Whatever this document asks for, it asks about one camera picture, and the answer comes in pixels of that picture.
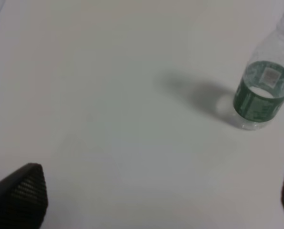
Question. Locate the clear bottle with green label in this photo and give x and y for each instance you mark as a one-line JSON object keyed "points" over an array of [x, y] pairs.
{"points": [[260, 94]]}

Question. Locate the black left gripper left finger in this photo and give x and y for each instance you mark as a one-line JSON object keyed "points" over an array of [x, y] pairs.
{"points": [[23, 198]]}

